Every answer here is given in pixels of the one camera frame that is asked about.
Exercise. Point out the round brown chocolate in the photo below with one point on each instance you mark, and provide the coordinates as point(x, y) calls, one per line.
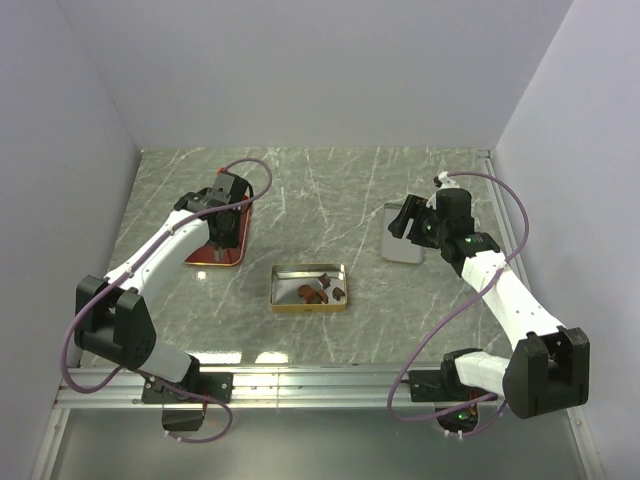
point(321, 297)

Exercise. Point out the red rectangular tray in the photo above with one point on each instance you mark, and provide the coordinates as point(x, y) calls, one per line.
point(232, 234)

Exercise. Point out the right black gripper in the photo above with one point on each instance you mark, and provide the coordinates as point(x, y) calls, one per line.
point(413, 207)

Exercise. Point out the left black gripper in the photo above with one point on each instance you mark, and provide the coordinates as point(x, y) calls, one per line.
point(231, 240)

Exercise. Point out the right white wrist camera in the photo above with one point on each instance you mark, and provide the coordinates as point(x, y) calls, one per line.
point(442, 181)

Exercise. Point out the gold tin box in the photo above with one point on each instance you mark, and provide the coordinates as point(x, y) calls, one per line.
point(285, 279)

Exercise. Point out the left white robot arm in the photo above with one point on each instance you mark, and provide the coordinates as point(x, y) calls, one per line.
point(116, 324)

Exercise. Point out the grey tin lid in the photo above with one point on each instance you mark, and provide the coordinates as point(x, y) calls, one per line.
point(394, 249)

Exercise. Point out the metal tongs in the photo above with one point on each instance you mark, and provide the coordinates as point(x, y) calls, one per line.
point(220, 254)

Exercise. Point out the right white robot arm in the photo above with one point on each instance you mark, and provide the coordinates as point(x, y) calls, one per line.
point(549, 369)

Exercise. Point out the dark cube chocolate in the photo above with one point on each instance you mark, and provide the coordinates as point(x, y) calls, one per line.
point(325, 281)

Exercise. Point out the dark heart chocolate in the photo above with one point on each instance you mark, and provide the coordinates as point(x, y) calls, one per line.
point(338, 294)

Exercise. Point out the brown oval chocolate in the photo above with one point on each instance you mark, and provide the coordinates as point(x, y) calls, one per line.
point(307, 294)

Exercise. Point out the aluminium rail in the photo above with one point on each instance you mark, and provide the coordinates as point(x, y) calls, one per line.
point(277, 386)

